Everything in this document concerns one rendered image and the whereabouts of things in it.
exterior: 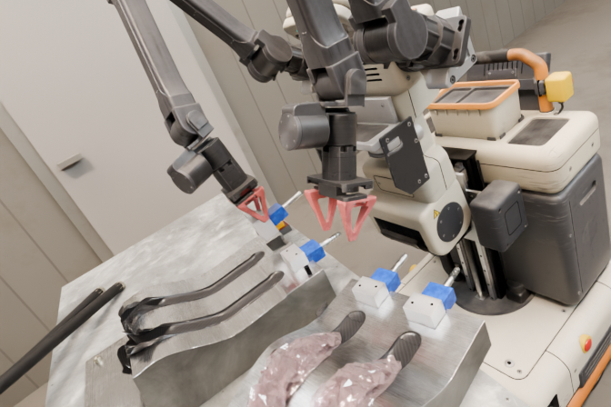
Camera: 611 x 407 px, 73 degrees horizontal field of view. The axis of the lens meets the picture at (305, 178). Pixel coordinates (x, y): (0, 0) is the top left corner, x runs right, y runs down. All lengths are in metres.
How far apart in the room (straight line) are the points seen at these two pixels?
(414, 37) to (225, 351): 0.63
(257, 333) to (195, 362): 0.12
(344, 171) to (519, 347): 0.89
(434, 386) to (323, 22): 0.52
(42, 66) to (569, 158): 2.32
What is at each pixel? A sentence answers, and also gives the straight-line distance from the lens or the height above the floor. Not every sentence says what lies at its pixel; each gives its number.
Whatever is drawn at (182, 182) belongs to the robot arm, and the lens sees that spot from 0.83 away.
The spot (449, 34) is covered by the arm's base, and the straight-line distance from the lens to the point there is 0.81.
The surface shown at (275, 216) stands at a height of 0.96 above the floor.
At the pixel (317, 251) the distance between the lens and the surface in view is 0.86.
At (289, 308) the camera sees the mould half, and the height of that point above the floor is 0.86.
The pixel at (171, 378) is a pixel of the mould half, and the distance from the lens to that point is 0.82.
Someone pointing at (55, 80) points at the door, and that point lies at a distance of 2.54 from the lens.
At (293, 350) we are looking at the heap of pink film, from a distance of 0.67.
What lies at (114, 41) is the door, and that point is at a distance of 2.60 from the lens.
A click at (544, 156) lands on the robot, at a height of 0.80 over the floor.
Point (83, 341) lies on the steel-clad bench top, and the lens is 1.30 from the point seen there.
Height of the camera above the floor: 1.37
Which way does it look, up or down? 24 degrees down
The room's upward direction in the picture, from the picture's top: 24 degrees counter-clockwise
